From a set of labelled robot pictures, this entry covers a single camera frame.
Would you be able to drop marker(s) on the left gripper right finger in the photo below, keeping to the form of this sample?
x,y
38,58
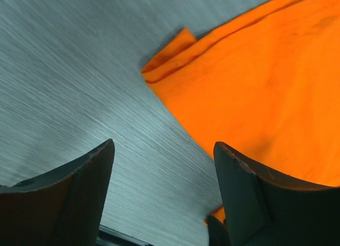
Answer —
x,y
263,206

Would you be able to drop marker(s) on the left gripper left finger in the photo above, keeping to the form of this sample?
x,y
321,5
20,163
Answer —
x,y
61,207

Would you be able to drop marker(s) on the orange t shirt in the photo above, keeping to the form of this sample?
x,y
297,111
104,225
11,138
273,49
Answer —
x,y
265,83

